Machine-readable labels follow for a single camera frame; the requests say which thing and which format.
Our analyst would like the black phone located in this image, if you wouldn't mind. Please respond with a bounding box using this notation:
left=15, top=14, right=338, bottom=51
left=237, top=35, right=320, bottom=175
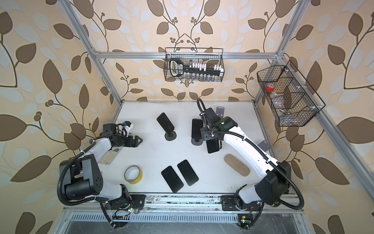
left=191, top=119, right=204, bottom=139
left=177, top=160, right=199, bottom=186
left=206, top=138, right=222, bottom=154
left=161, top=166, right=184, bottom=193
left=156, top=113, right=174, bottom=135

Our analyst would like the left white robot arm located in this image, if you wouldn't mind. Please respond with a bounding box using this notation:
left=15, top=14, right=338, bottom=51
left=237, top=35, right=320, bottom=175
left=57, top=136, right=146, bottom=210

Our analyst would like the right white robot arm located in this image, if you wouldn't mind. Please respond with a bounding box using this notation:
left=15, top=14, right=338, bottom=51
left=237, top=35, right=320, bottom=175
left=199, top=107, right=304, bottom=210

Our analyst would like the back middle phone stand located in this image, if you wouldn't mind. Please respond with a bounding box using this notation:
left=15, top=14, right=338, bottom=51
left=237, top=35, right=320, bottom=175
left=191, top=138, right=204, bottom=146

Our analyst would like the phone stand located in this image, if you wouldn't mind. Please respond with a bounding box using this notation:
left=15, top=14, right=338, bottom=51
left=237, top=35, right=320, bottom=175
left=191, top=138, right=204, bottom=146
left=164, top=131, right=177, bottom=141

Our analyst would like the back left phone stand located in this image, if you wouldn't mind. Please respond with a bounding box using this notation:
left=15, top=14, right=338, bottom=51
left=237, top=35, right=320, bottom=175
left=164, top=131, right=177, bottom=141

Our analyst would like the yellow tape roll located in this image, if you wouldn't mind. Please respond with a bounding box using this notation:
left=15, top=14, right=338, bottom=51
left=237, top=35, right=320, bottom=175
left=124, top=165, right=143, bottom=185

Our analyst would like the brown cork oval pad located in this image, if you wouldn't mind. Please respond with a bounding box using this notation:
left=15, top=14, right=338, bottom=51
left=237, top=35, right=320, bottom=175
left=224, top=154, right=250, bottom=177

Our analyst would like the red cap plastic bottle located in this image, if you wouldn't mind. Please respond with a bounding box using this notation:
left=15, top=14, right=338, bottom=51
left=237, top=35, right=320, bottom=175
left=266, top=83, right=284, bottom=108

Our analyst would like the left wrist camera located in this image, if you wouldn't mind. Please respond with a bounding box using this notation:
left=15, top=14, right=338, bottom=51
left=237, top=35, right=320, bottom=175
left=100, top=121, right=133, bottom=137

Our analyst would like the black handled tool in basket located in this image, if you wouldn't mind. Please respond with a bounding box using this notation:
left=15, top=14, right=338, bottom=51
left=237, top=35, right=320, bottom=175
left=169, top=59, right=225, bottom=78

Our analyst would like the side wire basket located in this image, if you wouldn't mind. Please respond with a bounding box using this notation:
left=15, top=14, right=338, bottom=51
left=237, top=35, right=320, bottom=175
left=257, top=61, right=326, bottom=127

